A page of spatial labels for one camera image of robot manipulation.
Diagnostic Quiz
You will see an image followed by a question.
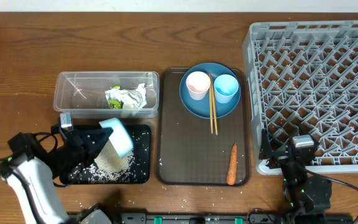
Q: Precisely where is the light blue bowl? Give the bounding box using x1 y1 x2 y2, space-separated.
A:
99 118 134 159

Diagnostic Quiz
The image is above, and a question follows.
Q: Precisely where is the white rice heap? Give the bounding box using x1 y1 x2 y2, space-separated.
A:
88 142 135 183

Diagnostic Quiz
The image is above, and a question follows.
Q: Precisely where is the green white wrapper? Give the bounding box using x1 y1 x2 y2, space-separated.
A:
104 85 122 109

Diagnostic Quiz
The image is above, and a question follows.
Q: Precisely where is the white tissue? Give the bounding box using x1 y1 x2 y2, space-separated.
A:
120 83 147 110

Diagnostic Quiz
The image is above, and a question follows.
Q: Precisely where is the orange carrot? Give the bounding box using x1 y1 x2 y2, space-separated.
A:
226 143 237 185

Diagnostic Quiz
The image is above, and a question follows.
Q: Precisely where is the light blue cup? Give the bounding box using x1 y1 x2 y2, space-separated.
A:
214 74 239 104

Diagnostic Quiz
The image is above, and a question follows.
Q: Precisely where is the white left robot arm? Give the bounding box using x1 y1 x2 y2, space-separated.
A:
0 125 113 223

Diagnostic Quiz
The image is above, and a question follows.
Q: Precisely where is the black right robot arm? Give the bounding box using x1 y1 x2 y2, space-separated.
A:
259 129 332 223

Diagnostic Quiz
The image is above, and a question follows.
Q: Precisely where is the black waste tray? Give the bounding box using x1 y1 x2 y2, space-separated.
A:
59 124 151 184

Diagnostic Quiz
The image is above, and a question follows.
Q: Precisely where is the grey dishwasher rack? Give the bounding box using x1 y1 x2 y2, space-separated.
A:
242 21 358 175

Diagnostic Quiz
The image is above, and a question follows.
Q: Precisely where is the clear plastic bin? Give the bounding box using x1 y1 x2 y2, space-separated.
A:
53 71 160 119

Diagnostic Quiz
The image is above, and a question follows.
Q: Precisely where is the brown serving tray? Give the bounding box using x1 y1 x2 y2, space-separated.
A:
156 68 251 187

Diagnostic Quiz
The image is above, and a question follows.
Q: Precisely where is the dark blue plate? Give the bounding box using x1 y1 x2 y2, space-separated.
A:
179 62 241 119

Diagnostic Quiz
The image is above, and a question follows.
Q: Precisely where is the pink cup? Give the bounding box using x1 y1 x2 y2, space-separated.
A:
186 71 211 100

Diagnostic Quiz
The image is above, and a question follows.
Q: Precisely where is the wooden chopstick right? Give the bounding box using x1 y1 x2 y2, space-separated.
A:
211 75 218 135

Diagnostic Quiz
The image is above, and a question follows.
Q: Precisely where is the wooden chopstick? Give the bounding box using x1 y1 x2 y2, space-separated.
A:
211 75 218 135
208 73 214 134

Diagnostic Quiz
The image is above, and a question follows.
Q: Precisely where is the wooden chopstick left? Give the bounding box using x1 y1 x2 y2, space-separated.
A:
208 73 214 134

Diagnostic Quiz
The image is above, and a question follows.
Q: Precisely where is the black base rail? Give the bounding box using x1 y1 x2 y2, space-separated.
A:
73 203 354 224

